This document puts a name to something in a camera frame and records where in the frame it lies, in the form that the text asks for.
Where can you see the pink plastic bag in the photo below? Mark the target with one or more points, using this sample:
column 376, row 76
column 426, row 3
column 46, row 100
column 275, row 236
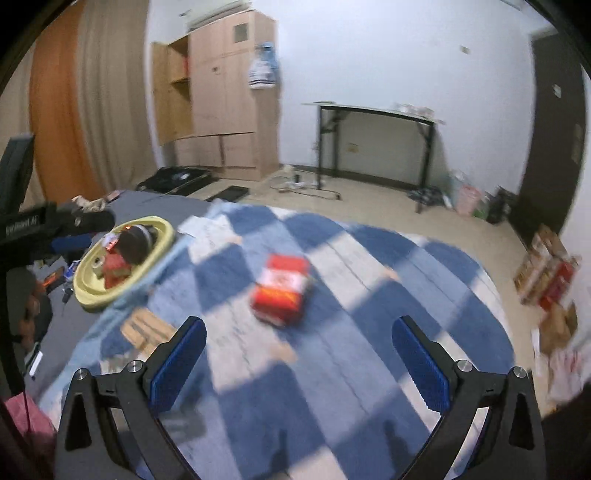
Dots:
column 468, row 200

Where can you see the silver round tin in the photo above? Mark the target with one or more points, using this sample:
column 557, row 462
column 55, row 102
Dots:
column 98, row 266

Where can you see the blue white checkered blanket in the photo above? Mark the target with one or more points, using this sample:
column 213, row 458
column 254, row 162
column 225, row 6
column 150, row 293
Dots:
column 327, row 397

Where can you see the small red box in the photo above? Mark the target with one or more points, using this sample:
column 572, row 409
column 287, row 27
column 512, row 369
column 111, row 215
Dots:
column 115, row 270

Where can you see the red white cigarette carton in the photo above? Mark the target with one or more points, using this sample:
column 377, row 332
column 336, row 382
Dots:
column 281, row 289

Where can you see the red fire extinguisher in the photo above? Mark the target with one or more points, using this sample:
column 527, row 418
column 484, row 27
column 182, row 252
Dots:
column 560, row 283

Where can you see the dark brown door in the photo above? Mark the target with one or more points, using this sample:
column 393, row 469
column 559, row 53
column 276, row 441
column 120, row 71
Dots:
column 553, row 168

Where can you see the black suitcase on floor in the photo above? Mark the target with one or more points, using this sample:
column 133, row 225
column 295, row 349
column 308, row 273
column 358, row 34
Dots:
column 180, row 181

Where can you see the white bag hanging on wardrobe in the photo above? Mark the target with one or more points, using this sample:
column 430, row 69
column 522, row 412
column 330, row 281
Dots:
column 264, row 71

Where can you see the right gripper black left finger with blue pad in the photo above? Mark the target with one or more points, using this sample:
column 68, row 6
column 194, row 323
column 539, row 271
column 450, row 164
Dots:
column 87, row 444

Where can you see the beige orange curtains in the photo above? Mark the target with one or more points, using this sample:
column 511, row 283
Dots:
column 80, row 89

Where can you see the wooden wardrobe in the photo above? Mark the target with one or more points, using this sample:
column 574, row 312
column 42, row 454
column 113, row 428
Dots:
column 206, row 113

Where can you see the black frame folding table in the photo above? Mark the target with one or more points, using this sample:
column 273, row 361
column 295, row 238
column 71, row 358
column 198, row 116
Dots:
column 394, row 148

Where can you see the white power strip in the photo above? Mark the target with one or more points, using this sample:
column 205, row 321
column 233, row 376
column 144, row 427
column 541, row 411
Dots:
column 290, row 179

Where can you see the yellow plastic basin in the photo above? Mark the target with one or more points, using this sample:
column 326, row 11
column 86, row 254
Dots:
column 89, row 290

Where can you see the person's left hand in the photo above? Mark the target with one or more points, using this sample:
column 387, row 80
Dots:
column 30, row 310

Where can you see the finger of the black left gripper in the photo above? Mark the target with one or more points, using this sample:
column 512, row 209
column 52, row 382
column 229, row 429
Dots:
column 16, row 169

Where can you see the brown cardboard boxes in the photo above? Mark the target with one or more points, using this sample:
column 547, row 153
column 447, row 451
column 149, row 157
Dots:
column 539, row 266

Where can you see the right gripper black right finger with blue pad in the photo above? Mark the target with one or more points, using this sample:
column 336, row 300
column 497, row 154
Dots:
column 511, row 442

